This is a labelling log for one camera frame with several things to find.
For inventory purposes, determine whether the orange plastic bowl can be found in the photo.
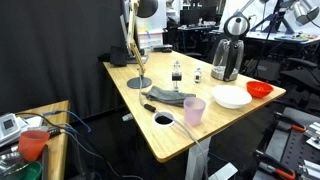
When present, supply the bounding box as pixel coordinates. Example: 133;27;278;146
246;80;275;99

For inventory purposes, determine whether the white ceramic bowl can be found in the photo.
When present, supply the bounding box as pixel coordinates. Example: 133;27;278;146
210;84;253;110

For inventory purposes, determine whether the green bowl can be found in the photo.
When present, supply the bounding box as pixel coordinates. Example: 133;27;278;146
9;160;43;180

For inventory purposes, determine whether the metal bowl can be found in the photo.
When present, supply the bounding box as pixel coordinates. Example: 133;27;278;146
0;151;29;177

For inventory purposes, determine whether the grey cloth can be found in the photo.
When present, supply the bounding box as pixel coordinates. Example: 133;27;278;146
141;85;197;107

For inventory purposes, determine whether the tall glass pepper grinder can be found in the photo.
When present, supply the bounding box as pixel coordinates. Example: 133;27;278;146
171;60;183;93

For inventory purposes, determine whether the pink plastic cup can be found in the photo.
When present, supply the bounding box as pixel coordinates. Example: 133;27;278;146
183;96;207;127

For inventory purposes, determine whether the small glass shaker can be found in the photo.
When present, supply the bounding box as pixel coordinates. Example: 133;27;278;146
193;67;203;84

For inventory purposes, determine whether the white power adapter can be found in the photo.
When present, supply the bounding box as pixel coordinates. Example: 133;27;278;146
121;112;134;122

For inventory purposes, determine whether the black flat device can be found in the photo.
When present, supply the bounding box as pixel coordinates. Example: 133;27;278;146
152;44;174;51

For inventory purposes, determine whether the white box with blue tape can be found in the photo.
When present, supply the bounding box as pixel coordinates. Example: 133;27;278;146
137;28;165;52

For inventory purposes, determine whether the black keyboard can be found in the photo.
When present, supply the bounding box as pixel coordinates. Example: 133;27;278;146
97;45;128;67

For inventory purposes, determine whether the grey computer monitor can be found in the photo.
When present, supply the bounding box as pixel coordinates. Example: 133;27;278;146
119;0;150;65

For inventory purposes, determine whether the white desk leg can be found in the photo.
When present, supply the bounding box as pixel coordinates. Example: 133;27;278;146
184;136;212;180

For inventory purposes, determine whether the glass electric kettle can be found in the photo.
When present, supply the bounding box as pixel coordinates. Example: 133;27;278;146
210;14;251;83

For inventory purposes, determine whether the black computer monitor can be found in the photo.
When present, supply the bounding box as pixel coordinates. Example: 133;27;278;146
179;8;201;26
199;5;218;24

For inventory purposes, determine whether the black curtain backdrop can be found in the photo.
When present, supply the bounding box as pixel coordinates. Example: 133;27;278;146
0;0;125;118

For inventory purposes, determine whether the orange plastic cup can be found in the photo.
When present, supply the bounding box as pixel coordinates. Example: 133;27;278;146
17;129;51;162

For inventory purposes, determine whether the black office chair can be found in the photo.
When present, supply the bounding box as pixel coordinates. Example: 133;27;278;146
279;56;320;98

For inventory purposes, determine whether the black mounting plate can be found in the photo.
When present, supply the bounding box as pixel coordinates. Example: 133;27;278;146
252;106;320;180

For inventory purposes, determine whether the white electronic device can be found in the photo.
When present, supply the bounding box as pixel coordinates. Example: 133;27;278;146
0;113;28;148

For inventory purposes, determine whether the silver studio lamp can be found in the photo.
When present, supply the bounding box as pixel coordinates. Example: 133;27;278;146
293;0;320;27

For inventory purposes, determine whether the grey lamp cable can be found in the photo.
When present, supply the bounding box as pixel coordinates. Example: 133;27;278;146
137;75;210;180

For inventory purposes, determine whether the blue cable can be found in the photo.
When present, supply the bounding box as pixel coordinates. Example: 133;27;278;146
41;109;93;134

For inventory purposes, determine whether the black cable with plug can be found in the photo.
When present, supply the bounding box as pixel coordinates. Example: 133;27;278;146
14;111;144;180

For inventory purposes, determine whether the orange handled clamp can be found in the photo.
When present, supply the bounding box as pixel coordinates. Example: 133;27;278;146
273;111;308;133
254;149;298;180

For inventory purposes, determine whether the silver aluminium bracket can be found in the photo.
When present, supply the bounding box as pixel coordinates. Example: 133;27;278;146
305;121;320;150
297;159;320;180

